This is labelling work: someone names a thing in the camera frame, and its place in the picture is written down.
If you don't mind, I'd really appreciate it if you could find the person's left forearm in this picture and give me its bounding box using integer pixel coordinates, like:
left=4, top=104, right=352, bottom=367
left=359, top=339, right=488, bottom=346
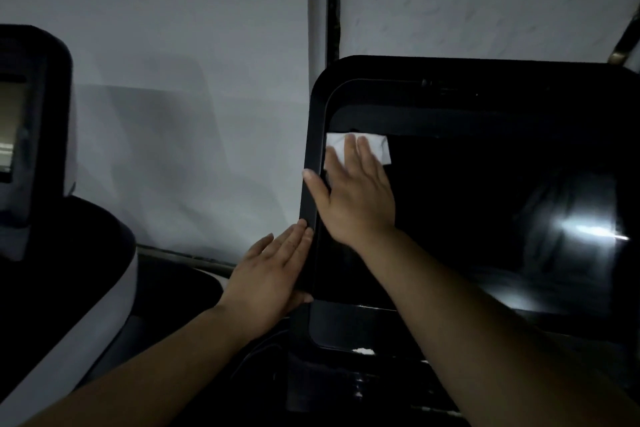
left=19, top=309, right=251, bottom=427

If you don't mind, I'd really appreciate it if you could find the person's left hand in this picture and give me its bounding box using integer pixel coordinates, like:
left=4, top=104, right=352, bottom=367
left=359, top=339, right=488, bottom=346
left=215, top=219, right=315, bottom=342

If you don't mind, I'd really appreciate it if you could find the white wet wipe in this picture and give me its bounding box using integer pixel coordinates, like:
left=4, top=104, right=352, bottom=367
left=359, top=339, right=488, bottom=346
left=323, top=131, right=392, bottom=173

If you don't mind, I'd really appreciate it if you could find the person's right hand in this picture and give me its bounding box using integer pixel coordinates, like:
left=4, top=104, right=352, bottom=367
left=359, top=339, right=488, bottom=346
left=302, top=133, right=397, bottom=252

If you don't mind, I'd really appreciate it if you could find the white framed window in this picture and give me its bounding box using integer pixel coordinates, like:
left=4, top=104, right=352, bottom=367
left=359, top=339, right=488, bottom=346
left=305, top=0, right=640, bottom=75

